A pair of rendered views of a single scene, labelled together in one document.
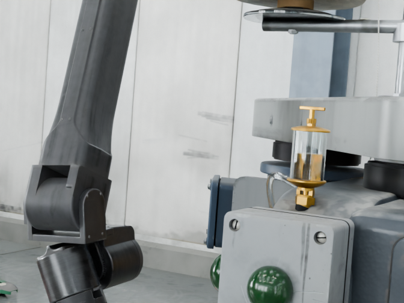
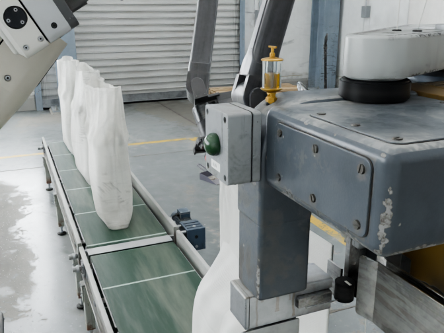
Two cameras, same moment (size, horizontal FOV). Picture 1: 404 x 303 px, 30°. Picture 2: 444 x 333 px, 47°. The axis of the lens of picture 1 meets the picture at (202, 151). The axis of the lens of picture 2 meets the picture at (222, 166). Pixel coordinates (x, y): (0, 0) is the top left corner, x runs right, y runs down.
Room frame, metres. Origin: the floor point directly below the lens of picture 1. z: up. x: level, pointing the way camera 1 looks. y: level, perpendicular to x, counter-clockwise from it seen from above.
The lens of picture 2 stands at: (-0.01, -0.46, 1.45)
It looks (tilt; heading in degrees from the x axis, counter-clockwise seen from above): 17 degrees down; 40
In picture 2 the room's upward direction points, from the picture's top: straight up
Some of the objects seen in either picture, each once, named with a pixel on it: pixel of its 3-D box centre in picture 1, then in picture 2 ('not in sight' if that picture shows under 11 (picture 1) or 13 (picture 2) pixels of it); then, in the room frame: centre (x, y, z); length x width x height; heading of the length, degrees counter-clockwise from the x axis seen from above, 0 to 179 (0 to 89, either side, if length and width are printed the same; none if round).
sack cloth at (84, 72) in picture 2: not in sight; (88, 121); (1.95, 2.31, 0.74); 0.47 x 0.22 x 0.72; 63
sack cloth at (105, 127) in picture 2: not in sight; (108, 150); (1.60, 1.65, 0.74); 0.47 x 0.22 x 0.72; 60
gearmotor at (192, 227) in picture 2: not in sight; (183, 226); (1.77, 1.29, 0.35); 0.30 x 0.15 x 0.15; 62
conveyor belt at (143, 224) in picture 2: not in sight; (92, 182); (1.94, 2.29, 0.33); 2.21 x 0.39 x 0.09; 62
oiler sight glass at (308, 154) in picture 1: (308, 155); (271, 74); (0.55, -0.08, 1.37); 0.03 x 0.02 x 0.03; 62
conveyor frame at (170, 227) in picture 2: not in sight; (93, 181); (1.93, 2.27, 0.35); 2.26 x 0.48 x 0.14; 62
